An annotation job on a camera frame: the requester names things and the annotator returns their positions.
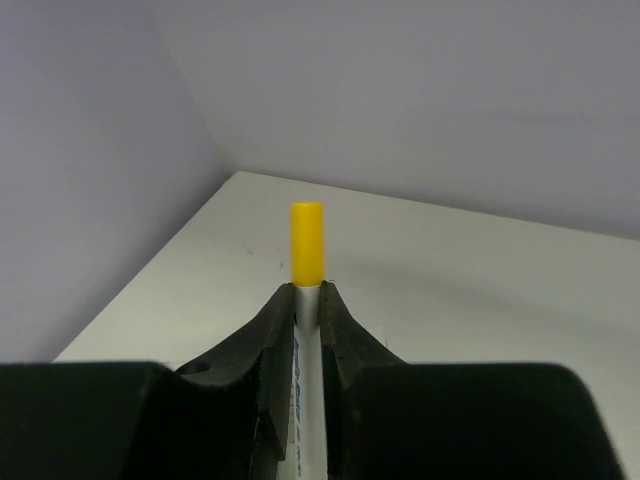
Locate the yellow capped white marker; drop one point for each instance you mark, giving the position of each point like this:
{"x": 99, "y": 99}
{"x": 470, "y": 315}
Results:
{"x": 306, "y": 455}

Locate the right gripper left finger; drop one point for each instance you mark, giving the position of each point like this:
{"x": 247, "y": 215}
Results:
{"x": 222, "y": 415}

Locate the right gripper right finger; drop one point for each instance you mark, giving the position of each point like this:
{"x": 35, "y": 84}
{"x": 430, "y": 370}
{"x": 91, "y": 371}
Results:
{"x": 389, "y": 419}

